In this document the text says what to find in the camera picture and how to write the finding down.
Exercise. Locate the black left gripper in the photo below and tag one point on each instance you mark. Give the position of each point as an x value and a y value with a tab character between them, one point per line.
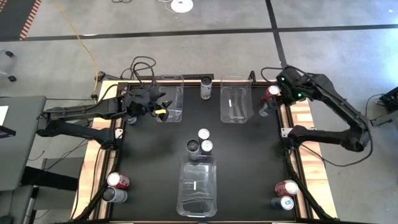
140	104

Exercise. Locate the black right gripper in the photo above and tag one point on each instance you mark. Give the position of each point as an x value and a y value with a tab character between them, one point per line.
289	87

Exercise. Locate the red Coca-Cola can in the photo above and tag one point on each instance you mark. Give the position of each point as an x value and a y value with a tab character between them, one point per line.
272	91
286	188
118	181

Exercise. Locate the clear plastic storage bin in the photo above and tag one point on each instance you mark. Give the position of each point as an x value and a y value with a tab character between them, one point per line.
236	105
196	193
177	93

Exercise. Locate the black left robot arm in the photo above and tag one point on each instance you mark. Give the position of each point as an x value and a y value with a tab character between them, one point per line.
81	132

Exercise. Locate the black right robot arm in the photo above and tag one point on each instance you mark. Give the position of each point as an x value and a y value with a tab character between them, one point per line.
329	137

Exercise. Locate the black power strip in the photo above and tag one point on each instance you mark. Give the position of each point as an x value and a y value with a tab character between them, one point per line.
199	76

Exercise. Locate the white round disc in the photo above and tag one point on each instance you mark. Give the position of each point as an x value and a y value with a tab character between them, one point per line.
182	5

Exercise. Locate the black equipment stand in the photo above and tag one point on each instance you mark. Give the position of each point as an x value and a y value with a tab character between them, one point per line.
390	101

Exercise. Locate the grey desk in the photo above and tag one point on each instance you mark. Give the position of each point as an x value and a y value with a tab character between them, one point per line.
21	140

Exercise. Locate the chair base with casters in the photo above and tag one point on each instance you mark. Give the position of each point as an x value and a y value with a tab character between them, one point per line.
12	78

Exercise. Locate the dark flat device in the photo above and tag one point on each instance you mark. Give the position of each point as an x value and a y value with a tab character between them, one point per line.
6	132

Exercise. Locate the white paper sheet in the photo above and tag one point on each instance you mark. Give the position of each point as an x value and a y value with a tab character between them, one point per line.
3	115

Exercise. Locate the black mat with striped edge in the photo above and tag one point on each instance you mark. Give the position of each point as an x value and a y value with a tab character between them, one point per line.
12	18

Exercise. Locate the wooden table frame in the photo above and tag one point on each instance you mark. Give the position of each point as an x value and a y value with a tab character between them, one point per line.
314	174

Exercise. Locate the black frame strut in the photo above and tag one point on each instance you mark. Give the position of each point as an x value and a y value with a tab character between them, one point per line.
93	202
311	199

